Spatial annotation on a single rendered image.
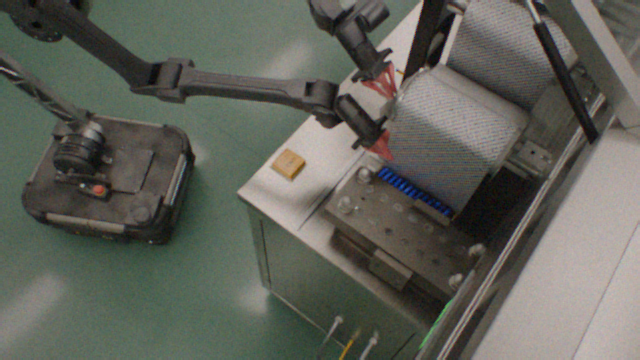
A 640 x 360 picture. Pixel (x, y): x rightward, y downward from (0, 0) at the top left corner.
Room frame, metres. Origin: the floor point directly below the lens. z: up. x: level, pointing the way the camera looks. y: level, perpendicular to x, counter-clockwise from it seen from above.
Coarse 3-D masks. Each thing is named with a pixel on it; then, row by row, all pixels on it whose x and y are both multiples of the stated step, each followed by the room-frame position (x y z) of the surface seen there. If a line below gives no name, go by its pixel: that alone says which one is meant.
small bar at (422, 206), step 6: (414, 204) 0.58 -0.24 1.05; (420, 204) 0.58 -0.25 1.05; (426, 204) 0.58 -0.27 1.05; (420, 210) 0.56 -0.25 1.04; (426, 210) 0.56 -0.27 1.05; (432, 210) 0.56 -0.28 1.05; (426, 216) 0.55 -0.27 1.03; (432, 216) 0.55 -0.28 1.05; (438, 216) 0.55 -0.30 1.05; (444, 216) 0.55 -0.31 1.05; (438, 222) 0.53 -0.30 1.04; (444, 222) 0.53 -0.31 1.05; (444, 228) 0.52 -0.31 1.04
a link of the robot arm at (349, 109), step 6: (342, 96) 0.78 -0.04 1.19; (348, 96) 0.78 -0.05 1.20; (342, 102) 0.76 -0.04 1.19; (348, 102) 0.76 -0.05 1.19; (354, 102) 0.77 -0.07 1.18; (336, 108) 0.75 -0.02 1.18; (342, 108) 0.75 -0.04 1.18; (348, 108) 0.75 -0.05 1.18; (354, 108) 0.75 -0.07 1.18; (336, 114) 0.76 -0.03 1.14; (342, 114) 0.74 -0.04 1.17; (348, 114) 0.74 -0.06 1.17; (354, 114) 0.74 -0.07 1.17
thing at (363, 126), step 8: (360, 112) 0.75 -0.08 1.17; (360, 120) 0.73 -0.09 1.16; (368, 120) 0.74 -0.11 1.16; (376, 120) 0.77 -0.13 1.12; (384, 120) 0.75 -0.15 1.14; (352, 128) 0.72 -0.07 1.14; (360, 128) 0.72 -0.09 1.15; (368, 128) 0.72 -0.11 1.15; (376, 128) 0.72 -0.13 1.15; (360, 136) 0.71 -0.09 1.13; (368, 136) 0.70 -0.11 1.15; (352, 144) 0.70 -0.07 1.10; (360, 144) 0.68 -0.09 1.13
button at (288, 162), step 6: (288, 150) 0.78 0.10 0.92; (282, 156) 0.76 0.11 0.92; (288, 156) 0.76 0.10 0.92; (294, 156) 0.76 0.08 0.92; (300, 156) 0.76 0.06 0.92; (276, 162) 0.74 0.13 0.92; (282, 162) 0.74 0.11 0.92; (288, 162) 0.74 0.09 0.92; (294, 162) 0.74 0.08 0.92; (300, 162) 0.74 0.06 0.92; (276, 168) 0.72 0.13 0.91; (282, 168) 0.72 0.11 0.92; (288, 168) 0.72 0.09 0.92; (294, 168) 0.72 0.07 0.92; (300, 168) 0.73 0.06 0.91; (288, 174) 0.70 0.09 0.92; (294, 174) 0.71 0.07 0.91
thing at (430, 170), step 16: (400, 144) 0.68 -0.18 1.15; (416, 144) 0.66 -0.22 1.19; (400, 160) 0.67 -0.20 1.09; (416, 160) 0.65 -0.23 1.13; (432, 160) 0.63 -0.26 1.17; (448, 160) 0.61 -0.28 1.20; (400, 176) 0.67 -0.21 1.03; (416, 176) 0.64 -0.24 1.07; (432, 176) 0.62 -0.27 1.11; (448, 176) 0.61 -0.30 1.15; (464, 176) 0.59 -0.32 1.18; (432, 192) 0.62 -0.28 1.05; (448, 192) 0.60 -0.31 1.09; (464, 192) 0.58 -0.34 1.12; (448, 208) 0.59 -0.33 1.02
